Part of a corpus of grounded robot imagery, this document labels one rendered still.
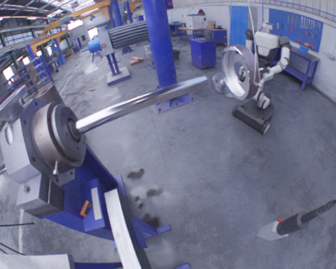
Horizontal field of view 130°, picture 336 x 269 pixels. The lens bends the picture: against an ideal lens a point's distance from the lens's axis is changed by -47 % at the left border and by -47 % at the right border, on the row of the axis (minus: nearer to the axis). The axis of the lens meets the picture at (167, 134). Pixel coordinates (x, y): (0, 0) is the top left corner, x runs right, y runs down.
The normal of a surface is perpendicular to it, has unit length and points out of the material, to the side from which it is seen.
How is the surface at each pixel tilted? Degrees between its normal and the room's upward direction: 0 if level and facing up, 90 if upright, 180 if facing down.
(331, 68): 90
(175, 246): 0
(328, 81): 90
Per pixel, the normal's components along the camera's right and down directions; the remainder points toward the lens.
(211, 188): -0.15, -0.69
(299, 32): -0.92, 0.35
